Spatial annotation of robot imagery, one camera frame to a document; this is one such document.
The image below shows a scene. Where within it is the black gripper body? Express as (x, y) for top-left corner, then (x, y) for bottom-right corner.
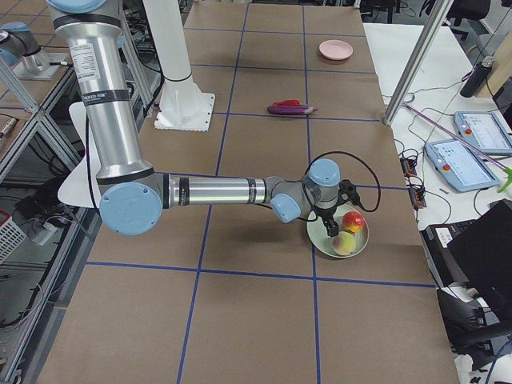
(314, 206), (339, 228)

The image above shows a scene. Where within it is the pink yellow peach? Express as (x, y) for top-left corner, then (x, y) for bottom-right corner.
(331, 231), (357, 256)

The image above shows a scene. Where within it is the red pomegranate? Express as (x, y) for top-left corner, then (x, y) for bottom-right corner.
(342, 210), (366, 234)

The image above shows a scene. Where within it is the red chili pepper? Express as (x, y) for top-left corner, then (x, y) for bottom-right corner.
(273, 99), (301, 107)

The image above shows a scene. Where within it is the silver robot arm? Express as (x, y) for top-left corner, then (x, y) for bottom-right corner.
(1, 22), (70, 80)
(48, 1), (341, 237)

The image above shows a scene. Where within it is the green plate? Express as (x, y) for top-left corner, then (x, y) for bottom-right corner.
(307, 205), (369, 258)

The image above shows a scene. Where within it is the orange black usb hub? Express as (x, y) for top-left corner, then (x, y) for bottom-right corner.
(400, 157), (418, 177)

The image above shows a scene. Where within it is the purple eggplant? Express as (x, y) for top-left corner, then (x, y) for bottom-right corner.
(267, 104), (318, 116)

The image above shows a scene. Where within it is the near teach pendant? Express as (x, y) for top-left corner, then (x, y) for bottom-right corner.
(425, 139), (499, 193)

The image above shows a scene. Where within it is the teach pendant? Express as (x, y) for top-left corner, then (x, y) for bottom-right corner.
(425, 139), (499, 193)
(454, 111), (511, 155)

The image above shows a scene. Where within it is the black laptop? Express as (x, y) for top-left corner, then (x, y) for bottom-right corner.
(421, 199), (511, 320)

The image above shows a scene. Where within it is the pink plate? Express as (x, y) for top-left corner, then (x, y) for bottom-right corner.
(318, 39), (354, 61)

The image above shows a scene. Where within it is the far teach pendant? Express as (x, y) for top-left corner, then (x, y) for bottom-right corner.
(454, 111), (511, 155)

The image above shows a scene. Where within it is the metal reacher stick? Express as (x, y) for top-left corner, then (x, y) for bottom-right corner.
(402, 103), (511, 193)

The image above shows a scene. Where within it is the black water bottle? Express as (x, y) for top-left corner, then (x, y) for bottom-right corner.
(459, 55), (495, 98)

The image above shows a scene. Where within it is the white chair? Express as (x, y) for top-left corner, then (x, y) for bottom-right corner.
(57, 100), (139, 210)

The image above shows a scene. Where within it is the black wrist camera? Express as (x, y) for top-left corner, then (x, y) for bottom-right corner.
(338, 179), (361, 206)

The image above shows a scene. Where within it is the black camera cable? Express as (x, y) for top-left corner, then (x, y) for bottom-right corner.
(299, 150), (382, 223)

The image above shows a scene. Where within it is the white camera pillar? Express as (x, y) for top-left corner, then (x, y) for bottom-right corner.
(143, 0), (215, 132)

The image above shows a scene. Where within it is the aluminium frame post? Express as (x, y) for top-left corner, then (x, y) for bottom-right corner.
(383, 0), (453, 126)

